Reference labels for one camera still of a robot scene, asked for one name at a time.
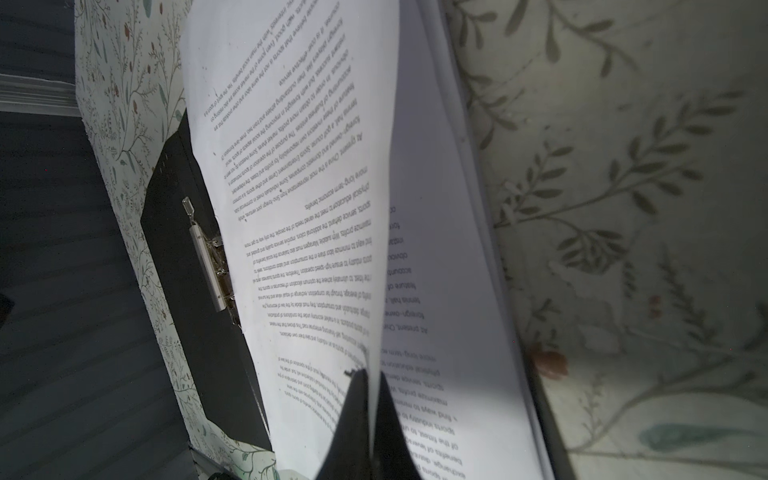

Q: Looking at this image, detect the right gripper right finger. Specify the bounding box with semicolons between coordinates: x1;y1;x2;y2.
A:
373;373;421;480

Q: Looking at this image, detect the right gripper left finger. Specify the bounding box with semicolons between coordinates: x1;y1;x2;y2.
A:
316;369;368;480

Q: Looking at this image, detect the printed paper sheet back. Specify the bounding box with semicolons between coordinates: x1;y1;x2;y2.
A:
382;1;554;479

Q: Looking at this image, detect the printed paper sheet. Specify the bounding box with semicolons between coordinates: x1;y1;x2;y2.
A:
382;1;554;479
180;1;400;478

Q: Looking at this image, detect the orange folder black inside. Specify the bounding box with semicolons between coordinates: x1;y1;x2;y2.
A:
139;110;577;480

